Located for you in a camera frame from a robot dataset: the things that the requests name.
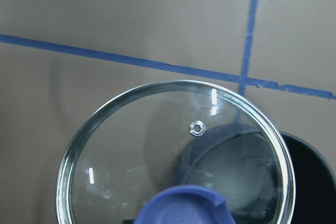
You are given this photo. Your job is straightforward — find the black saucepan blue handle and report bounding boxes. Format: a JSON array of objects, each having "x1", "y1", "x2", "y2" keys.
[{"x1": 174, "y1": 124, "x2": 335, "y2": 223}]

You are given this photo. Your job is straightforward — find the glass pot lid blue knob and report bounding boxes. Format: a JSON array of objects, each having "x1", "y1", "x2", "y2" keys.
[{"x1": 56, "y1": 80, "x2": 296, "y2": 223}]

